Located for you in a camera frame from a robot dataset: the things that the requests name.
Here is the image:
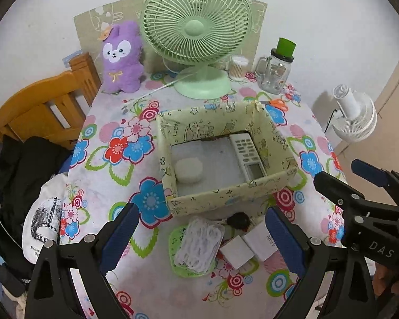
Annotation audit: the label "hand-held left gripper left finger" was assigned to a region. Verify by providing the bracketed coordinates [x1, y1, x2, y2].
[25, 202, 141, 319]

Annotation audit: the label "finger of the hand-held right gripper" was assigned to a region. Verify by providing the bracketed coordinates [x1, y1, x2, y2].
[351, 159, 399, 204]
[313, 171, 399, 220]

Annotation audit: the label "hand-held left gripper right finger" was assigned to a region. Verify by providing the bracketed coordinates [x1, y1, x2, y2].
[265, 205, 376, 319]

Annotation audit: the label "white box with print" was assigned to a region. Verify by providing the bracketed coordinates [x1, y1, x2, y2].
[243, 223, 276, 261]

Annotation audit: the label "small plain white box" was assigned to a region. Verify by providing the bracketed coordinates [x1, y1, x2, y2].
[219, 236, 255, 270]

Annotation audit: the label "black car key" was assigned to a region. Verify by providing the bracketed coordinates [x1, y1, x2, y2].
[227, 213, 251, 231]

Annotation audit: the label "green panda speaker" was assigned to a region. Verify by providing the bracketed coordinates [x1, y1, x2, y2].
[168, 225, 225, 278]

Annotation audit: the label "yellow patterned storage box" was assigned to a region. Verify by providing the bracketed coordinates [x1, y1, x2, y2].
[156, 100, 299, 218]

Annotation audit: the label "clear box of floss picks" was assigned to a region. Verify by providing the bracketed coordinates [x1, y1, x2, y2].
[174, 217, 226, 273]

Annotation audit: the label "person's right hand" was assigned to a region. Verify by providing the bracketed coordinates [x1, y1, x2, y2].
[372, 262, 399, 303]

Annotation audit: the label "floral tablecloth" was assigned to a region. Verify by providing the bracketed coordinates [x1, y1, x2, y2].
[58, 71, 350, 319]

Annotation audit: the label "white floor fan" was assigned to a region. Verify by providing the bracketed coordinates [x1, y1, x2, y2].
[331, 85, 378, 143]

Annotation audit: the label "white printed tote bag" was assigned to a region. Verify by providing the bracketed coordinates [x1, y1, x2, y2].
[22, 173, 69, 263]

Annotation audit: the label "white round case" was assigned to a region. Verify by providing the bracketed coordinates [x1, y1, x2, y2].
[174, 158, 203, 183]

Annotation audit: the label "white remote control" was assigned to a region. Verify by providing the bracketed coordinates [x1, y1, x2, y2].
[229, 133, 267, 182]

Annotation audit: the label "dark bag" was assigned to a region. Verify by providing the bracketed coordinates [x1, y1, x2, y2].
[0, 209, 32, 298]

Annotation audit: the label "glass mug with green lid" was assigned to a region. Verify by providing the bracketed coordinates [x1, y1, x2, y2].
[255, 37, 296, 94]

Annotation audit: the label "clear cotton swab container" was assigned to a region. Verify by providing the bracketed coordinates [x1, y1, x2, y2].
[229, 55, 249, 81]

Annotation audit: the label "wooden chair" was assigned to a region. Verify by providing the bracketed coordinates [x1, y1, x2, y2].
[0, 52, 102, 150]

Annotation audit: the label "purple plush toy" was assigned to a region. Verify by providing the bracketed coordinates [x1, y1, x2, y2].
[101, 20, 145, 94]

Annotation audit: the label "blue printed card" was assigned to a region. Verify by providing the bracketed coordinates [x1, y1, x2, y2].
[63, 51, 87, 65]

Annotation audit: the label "green desk fan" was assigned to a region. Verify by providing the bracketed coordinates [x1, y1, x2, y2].
[142, 0, 252, 99]

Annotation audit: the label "black fan cable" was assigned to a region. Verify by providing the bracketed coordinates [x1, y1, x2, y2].
[324, 108, 340, 133]

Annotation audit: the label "orange handled scissors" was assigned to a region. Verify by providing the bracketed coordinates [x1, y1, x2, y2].
[257, 98, 288, 111]

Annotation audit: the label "white fan cable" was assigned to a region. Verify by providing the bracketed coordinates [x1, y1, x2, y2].
[121, 70, 193, 112]

